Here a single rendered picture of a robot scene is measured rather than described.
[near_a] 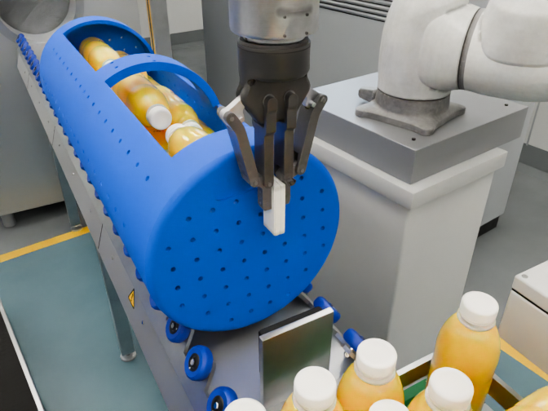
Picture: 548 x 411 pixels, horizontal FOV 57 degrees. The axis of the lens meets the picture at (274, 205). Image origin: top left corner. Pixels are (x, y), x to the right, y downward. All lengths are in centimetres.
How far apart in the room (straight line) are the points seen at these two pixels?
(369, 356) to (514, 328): 24
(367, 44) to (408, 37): 143
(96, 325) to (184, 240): 163
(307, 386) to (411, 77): 72
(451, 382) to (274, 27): 37
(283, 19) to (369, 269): 80
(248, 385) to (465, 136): 68
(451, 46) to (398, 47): 10
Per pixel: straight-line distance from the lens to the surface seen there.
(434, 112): 110
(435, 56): 103
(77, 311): 230
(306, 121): 58
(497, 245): 275
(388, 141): 103
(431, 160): 105
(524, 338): 70
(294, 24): 50
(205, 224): 61
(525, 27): 97
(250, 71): 52
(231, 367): 73
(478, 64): 102
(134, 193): 66
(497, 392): 71
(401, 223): 106
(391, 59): 107
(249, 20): 50
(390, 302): 119
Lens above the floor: 148
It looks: 32 degrees down
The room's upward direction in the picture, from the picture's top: straight up
